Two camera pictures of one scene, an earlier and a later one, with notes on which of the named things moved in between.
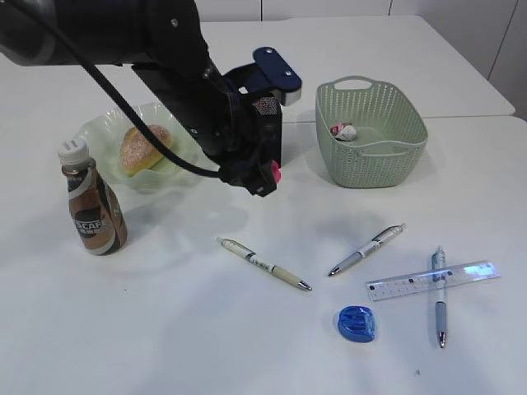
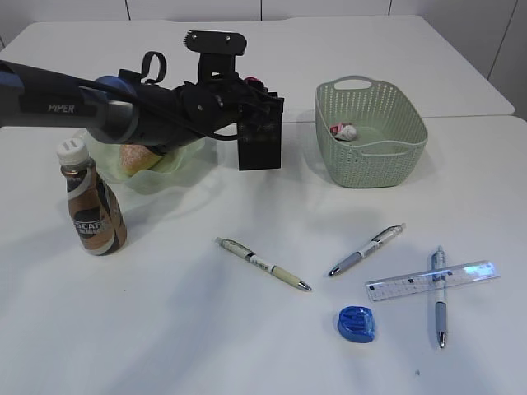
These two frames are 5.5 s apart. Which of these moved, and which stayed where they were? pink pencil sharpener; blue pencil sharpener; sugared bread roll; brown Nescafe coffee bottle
Moved: pink pencil sharpener
Stayed: sugared bread roll; brown Nescafe coffee bottle; blue pencil sharpener
